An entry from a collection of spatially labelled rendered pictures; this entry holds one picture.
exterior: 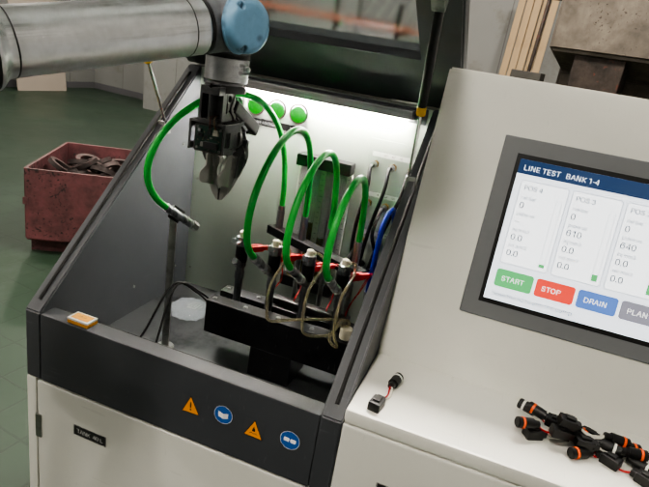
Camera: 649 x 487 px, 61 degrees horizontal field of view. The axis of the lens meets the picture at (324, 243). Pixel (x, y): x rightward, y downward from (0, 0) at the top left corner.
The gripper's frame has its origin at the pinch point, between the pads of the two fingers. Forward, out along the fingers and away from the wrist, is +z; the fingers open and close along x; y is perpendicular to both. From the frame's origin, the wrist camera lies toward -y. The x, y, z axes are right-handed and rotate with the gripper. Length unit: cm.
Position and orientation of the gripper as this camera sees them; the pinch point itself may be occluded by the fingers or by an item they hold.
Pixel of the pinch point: (221, 191)
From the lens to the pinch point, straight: 107.1
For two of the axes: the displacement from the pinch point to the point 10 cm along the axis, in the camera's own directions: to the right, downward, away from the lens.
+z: -1.5, 9.3, 3.3
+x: 9.3, 2.5, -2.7
